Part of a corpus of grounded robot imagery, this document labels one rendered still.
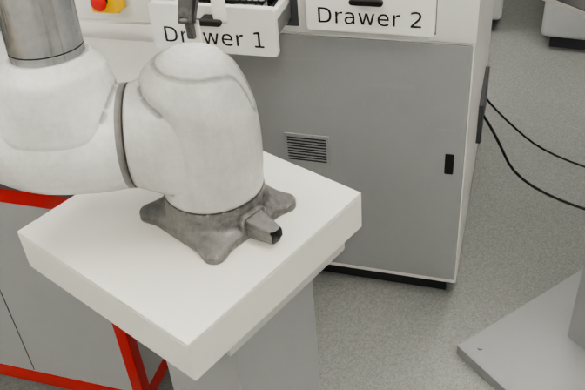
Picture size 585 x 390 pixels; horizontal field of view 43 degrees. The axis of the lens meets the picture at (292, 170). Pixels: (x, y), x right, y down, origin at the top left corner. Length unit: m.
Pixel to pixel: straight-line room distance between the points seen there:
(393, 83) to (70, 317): 0.91
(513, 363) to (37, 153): 1.35
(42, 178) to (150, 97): 0.19
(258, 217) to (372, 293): 1.12
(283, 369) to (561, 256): 1.23
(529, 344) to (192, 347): 1.22
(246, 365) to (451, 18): 0.87
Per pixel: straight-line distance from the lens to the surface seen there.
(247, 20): 1.59
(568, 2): 1.49
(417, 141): 1.83
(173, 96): 0.97
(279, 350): 1.29
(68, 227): 1.20
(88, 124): 1.01
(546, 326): 2.09
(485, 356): 2.00
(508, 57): 3.37
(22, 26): 1.00
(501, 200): 2.52
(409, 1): 1.64
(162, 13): 1.66
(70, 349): 1.83
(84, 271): 1.11
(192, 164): 1.01
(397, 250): 2.06
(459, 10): 1.65
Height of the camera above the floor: 1.55
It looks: 36 degrees down
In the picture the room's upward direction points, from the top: 5 degrees counter-clockwise
